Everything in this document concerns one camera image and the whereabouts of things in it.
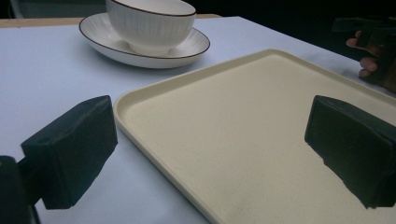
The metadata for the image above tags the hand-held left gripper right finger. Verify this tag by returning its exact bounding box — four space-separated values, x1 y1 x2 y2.
304 94 396 210

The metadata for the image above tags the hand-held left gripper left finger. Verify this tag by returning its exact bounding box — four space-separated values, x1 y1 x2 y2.
18 94 119 210

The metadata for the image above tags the beige plastic tray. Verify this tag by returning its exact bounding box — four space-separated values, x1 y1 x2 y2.
112 49 396 224

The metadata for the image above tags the white ribbed plate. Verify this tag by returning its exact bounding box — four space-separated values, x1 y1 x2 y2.
78 12 211 69

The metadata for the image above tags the white ribbed bowl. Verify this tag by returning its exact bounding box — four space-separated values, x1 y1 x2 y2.
105 0 197 57

